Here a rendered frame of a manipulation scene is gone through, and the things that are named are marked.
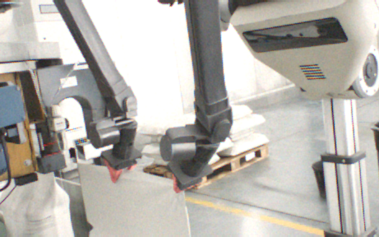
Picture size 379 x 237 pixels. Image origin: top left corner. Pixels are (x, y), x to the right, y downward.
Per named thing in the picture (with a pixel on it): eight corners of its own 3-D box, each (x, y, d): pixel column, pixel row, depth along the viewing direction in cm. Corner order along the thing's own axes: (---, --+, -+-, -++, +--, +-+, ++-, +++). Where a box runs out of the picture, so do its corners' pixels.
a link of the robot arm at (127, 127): (142, 123, 114) (130, 112, 117) (121, 128, 109) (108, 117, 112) (138, 143, 117) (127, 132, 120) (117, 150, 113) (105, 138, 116)
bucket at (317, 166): (360, 192, 348) (358, 161, 344) (342, 204, 328) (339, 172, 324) (325, 186, 370) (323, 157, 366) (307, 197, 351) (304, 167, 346)
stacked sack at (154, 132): (206, 125, 467) (204, 112, 465) (159, 139, 427) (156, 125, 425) (182, 123, 501) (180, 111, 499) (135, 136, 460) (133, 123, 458)
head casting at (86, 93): (117, 136, 152) (102, 53, 147) (52, 154, 136) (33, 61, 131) (76, 132, 174) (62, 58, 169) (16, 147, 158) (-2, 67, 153)
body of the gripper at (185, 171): (164, 167, 99) (175, 147, 94) (196, 155, 105) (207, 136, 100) (179, 189, 96) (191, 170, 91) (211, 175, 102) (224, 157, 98)
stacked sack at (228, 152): (271, 145, 487) (270, 132, 485) (233, 160, 444) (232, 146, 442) (243, 142, 519) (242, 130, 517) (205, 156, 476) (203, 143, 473)
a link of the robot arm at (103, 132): (136, 95, 112) (117, 95, 118) (98, 103, 104) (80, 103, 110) (143, 139, 113) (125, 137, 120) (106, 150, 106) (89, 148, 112)
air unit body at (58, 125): (74, 151, 135) (65, 104, 132) (60, 155, 132) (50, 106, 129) (67, 151, 138) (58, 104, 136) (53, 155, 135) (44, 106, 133)
